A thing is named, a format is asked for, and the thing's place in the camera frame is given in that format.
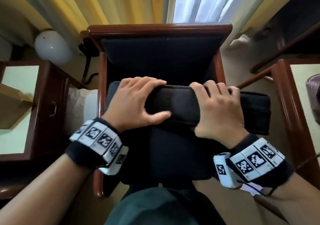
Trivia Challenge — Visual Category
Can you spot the person's left hand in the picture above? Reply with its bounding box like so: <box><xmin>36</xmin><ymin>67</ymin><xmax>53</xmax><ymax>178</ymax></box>
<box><xmin>102</xmin><ymin>77</ymin><xmax>172</xmax><ymax>133</ymax></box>

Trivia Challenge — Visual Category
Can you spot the person's right hand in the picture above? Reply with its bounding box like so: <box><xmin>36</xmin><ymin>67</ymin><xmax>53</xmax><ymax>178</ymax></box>
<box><xmin>189</xmin><ymin>80</ymin><xmax>250</xmax><ymax>149</ymax></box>

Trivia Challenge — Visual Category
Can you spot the black seat cushion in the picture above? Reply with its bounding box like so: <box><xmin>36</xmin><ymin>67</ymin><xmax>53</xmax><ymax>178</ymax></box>
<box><xmin>105</xmin><ymin>81</ymin><xmax>272</xmax><ymax>136</ymax></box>

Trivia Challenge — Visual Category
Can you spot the person's left forearm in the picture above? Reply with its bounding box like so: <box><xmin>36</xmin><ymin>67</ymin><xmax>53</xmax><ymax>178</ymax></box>
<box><xmin>0</xmin><ymin>153</ymin><xmax>93</xmax><ymax>225</ymax></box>

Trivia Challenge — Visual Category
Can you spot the person's right forearm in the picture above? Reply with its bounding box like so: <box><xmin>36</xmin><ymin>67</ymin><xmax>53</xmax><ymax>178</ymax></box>
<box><xmin>260</xmin><ymin>172</ymin><xmax>320</xmax><ymax>225</ymax></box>

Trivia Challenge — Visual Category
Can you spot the wooden armchair with dark upholstery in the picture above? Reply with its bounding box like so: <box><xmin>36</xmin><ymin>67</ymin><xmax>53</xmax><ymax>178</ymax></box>
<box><xmin>87</xmin><ymin>23</ymin><xmax>233</xmax><ymax>199</ymax></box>

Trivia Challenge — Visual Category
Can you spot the black wristband with marker tiles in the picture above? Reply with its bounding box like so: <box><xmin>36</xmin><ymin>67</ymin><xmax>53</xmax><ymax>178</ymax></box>
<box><xmin>213</xmin><ymin>133</ymin><xmax>294</xmax><ymax>190</ymax></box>
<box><xmin>64</xmin><ymin>117</ymin><xmax>129</xmax><ymax>176</ymax></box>

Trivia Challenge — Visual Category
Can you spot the wooden table with glass top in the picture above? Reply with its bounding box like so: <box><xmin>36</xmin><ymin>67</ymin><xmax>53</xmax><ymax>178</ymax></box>
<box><xmin>236</xmin><ymin>59</ymin><xmax>320</xmax><ymax>191</ymax></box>

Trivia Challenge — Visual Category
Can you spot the purple ribbed container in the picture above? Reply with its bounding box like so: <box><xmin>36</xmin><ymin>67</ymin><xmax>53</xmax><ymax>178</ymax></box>
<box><xmin>305</xmin><ymin>73</ymin><xmax>320</xmax><ymax>124</ymax></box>

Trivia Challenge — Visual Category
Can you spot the dark wooden cabinet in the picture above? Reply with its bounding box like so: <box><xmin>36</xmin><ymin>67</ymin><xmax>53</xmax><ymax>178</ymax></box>
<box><xmin>249</xmin><ymin>0</ymin><xmax>320</xmax><ymax>74</ymax></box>

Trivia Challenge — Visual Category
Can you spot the white sheer curtain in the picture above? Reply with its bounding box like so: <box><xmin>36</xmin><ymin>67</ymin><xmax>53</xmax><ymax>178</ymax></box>
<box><xmin>172</xmin><ymin>0</ymin><xmax>277</xmax><ymax>24</ymax></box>

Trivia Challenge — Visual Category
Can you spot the person's dark green clothing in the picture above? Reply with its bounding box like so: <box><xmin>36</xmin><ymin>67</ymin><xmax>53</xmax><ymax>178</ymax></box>
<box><xmin>104</xmin><ymin>182</ymin><xmax>227</xmax><ymax>225</ymax></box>

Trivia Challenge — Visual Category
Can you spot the wooden side table with drawer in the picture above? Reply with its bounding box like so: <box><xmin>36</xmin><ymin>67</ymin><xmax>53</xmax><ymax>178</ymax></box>
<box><xmin>0</xmin><ymin>60</ymin><xmax>88</xmax><ymax>201</ymax></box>

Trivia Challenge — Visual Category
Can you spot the white globe lamp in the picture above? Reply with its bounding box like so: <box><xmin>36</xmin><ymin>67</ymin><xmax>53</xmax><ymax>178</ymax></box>
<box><xmin>34</xmin><ymin>30</ymin><xmax>74</xmax><ymax>65</ymax></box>

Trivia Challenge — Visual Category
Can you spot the yellow curtain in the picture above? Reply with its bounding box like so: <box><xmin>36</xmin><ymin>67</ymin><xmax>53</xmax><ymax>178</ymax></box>
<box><xmin>0</xmin><ymin>0</ymin><xmax>171</xmax><ymax>56</ymax></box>

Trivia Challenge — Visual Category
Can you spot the brown cardboard box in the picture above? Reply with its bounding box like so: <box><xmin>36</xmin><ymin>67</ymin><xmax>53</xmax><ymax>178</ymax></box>
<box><xmin>0</xmin><ymin>82</ymin><xmax>35</xmax><ymax>130</ymax></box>

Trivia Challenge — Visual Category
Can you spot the black cable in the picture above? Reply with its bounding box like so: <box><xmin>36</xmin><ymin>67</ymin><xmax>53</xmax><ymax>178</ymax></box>
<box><xmin>78</xmin><ymin>37</ymin><xmax>101</xmax><ymax>85</ymax></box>

